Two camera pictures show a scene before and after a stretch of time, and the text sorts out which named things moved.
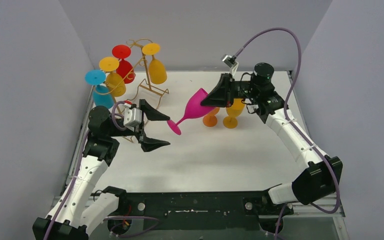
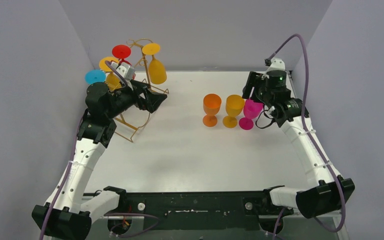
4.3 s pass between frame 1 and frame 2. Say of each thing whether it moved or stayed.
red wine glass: stayed
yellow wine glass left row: stayed
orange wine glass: stayed
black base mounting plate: stayed
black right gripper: moved
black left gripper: moved
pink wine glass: moved
